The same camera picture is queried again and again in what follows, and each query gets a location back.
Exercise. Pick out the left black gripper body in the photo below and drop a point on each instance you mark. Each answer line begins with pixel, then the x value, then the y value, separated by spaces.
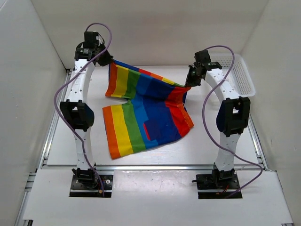
pixel 104 58

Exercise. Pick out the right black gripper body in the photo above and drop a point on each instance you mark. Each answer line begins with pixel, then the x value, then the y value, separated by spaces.
pixel 193 79

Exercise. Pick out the rainbow striped shorts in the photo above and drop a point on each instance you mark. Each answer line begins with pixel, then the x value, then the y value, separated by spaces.
pixel 154 113

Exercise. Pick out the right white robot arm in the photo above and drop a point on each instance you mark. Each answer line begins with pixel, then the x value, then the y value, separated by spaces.
pixel 232 117

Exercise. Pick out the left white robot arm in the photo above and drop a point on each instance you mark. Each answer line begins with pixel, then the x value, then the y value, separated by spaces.
pixel 75 109

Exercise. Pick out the white plastic mesh basket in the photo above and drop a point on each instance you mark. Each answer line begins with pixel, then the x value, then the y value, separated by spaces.
pixel 239 77

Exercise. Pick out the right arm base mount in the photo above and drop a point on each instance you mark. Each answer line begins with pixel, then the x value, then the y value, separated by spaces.
pixel 218 185

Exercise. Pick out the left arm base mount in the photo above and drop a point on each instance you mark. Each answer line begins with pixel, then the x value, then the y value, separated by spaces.
pixel 86 184

